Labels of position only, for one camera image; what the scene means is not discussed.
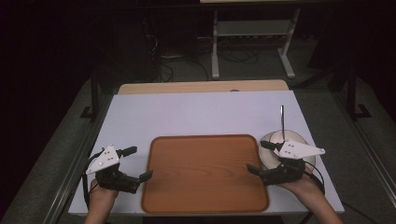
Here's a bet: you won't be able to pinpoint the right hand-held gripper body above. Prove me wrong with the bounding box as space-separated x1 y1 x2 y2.
262 140 326 187

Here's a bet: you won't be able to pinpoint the black metal stand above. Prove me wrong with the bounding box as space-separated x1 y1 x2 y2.
346 64 374 119
79 66 102 119

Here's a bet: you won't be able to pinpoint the person's left hand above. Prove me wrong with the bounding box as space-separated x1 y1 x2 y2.
89 179 120 203

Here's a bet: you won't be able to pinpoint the black floor cables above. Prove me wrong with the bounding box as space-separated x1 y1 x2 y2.
218 48 260 65

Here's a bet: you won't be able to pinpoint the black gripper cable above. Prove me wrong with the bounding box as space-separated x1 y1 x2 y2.
81 150 106 210
304 161 327 196

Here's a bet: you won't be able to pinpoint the light wooden table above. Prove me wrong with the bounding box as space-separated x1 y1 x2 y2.
118 78 290 95

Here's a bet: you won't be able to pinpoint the white metal desk frame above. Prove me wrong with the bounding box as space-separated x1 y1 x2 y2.
210 7 303 81

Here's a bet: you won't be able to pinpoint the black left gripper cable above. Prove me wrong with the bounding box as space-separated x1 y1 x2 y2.
81 150 106 210

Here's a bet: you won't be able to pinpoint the metal utensil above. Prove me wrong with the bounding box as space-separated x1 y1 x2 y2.
279 105 286 143

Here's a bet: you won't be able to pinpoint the brown wooden tray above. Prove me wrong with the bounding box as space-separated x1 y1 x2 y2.
140 133 271 215

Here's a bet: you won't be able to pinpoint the person's right hand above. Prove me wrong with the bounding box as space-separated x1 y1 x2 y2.
277 170 319 201

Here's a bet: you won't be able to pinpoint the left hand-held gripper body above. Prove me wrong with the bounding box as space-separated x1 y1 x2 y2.
85 144 141 194

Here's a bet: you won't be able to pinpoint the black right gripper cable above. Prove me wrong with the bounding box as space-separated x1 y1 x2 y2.
304 161 327 196

